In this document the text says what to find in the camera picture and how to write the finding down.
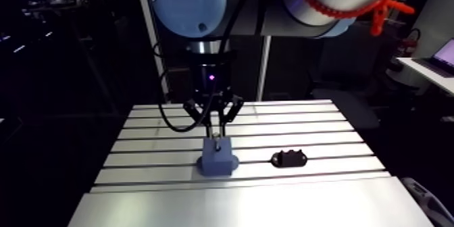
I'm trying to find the black oval holder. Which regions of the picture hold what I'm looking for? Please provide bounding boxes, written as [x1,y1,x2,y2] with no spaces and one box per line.
[270,149,308,168]

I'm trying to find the dark blue-grey block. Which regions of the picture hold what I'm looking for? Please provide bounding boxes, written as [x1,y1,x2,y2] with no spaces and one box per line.
[197,136,241,177]

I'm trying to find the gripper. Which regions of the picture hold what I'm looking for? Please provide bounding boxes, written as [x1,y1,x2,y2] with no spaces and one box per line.
[182,52,245,138]

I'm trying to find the laptop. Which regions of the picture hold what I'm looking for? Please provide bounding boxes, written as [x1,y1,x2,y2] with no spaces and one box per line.
[412,38,454,79]

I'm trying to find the black cable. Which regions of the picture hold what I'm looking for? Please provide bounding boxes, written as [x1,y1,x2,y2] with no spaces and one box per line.
[153,40,218,133]
[217,0,268,57]

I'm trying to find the white post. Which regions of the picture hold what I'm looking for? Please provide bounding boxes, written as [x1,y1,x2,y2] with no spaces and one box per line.
[255,35,272,102]
[132,0,172,103]

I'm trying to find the red plastic cable tie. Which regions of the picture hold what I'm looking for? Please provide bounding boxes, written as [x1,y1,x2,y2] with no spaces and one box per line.
[292,0,416,37]

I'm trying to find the white desk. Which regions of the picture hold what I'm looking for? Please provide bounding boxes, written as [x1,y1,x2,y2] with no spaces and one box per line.
[396,57,454,97]

